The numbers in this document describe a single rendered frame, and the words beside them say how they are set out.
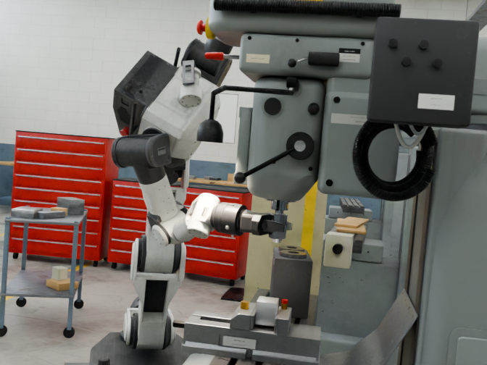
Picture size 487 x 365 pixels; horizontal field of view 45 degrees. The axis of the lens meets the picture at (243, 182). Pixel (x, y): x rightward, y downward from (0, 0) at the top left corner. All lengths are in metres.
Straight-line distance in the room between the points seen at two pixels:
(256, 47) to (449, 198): 0.59
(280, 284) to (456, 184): 0.71
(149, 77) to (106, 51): 9.70
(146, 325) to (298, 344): 0.98
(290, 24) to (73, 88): 10.42
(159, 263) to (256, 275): 1.27
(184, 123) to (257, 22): 0.49
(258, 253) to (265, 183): 1.88
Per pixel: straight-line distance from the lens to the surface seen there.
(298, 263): 1.90
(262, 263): 3.41
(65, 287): 4.59
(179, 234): 1.86
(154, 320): 2.38
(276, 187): 1.54
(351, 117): 1.49
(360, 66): 1.50
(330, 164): 1.49
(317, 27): 1.51
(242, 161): 1.61
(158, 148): 1.81
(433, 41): 1.27
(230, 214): 1.64
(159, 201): 1.89
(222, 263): 6.28
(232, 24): 1.54
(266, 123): 1.52
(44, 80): 12.10
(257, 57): 1.52
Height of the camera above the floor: 1.43
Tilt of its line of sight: 3 degrees down
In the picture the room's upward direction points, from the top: 5 degrees clockwise
